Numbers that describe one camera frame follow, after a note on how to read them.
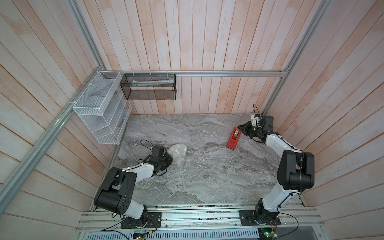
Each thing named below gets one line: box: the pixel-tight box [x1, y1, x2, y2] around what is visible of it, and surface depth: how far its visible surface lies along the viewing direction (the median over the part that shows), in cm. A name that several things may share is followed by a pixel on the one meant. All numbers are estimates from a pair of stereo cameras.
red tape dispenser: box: [226, 127, 242, 150], surface depth 103 cm
